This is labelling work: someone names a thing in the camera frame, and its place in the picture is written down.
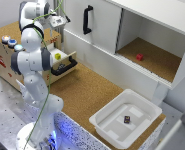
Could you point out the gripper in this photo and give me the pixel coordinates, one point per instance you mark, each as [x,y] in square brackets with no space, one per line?
[57,22]

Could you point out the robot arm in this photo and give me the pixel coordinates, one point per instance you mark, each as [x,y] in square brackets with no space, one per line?
[32,63]

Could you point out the yellow block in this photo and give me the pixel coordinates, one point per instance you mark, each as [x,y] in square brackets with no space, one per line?
[58,56]

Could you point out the wooden drawer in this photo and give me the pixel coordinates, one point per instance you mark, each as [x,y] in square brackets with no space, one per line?
[66,56]

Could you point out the wooden drawer box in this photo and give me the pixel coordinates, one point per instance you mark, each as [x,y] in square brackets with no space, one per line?
[3,70]

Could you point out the pink block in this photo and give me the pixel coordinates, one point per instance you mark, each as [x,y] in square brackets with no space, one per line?
[139,57]

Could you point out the purple block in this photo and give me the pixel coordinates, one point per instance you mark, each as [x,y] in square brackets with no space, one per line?
[127,119]

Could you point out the green button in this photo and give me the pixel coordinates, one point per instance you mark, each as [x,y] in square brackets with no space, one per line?
[18,47]

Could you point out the white sliding door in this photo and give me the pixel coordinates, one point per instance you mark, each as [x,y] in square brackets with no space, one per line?
[103,23]

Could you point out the blue button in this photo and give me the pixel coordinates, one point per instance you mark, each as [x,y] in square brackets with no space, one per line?
[12,42]

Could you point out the white cabinet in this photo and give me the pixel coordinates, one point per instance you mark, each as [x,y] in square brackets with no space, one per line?
[102,63]

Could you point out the white plastic box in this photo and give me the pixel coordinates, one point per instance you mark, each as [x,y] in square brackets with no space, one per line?
[107,125]

